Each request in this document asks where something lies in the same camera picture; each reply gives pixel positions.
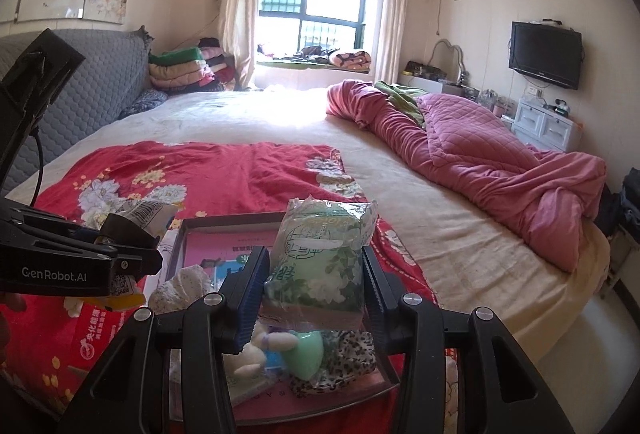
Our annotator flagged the white air conditioner hose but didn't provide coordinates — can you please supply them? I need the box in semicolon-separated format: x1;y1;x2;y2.
421;0;447;38

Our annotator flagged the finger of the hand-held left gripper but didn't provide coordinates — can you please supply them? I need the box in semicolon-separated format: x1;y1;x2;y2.
7;204;158;249
15;234;163;276

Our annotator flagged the small green tissue pack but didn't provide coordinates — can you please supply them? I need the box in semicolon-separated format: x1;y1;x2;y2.
260;197;378;330

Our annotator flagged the dark patterned pillow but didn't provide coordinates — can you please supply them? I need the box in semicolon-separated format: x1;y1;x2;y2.
120;89;169;117

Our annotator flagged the green cloth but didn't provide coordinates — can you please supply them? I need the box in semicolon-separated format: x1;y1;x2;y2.
374;81;426;127

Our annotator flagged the white floral scrunchie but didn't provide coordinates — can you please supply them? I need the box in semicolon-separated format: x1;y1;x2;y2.
150;265;213;315

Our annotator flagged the folded patterned blanket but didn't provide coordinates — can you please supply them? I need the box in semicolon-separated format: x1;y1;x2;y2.
330;49;373;70

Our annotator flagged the cream plush bunny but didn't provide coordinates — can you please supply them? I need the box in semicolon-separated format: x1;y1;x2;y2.
222;331;296;380

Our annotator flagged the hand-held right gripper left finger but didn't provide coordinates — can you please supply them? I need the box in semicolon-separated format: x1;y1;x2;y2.
57;245;271;434

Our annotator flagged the cream curtain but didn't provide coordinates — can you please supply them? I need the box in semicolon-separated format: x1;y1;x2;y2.
220;0;268;90
380;0;413;85

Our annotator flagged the pink book box tray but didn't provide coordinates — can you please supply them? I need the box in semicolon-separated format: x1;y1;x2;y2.
167;211;401;420

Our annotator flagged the dark bag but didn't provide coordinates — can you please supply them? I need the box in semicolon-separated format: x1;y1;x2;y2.
404;61;447;80

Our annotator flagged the green egg-shaped sponge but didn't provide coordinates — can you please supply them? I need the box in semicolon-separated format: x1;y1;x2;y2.
282;330;326;382

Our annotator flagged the red tissue pack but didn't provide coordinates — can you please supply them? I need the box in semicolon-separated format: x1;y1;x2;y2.
0;294;151;400

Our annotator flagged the yellow snack packet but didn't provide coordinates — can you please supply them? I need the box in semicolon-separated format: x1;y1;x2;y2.
65;198;177;321

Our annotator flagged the bed with cream sheet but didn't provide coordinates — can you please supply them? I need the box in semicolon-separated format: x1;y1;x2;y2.
10;87;613;355

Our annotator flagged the black wall television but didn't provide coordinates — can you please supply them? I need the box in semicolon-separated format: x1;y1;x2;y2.
508;21;583;90

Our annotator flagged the dark clothes pile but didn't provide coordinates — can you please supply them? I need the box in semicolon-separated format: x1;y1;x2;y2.
295;44;333;62

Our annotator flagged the grey quilted headboard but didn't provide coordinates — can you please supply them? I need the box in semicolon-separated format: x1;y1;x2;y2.
0;28;153;195

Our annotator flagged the person's left hand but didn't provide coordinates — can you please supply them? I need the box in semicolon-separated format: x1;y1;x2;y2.
0;293;29;365

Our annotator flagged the leopard print scrunchie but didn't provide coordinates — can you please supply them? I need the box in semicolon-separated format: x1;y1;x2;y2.
290;329;378;397

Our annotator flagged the pink quilt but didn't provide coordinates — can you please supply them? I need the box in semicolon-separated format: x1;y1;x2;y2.
326;81;608;272

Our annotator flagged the red floral blanket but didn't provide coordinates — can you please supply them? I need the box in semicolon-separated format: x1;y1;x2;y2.
0;141;451;434

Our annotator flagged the stack of folded clothes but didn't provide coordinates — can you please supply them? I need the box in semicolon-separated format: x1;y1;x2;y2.
148;38;236;92

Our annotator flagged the heart-shaped vanity mirror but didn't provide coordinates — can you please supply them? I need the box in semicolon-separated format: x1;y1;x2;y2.
431;39;470;82

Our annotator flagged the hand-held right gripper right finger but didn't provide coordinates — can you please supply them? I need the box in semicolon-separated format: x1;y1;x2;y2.
361;245;576;434

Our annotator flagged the white drawer cabinet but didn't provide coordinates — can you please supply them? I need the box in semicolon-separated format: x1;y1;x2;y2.
512;97;581;152

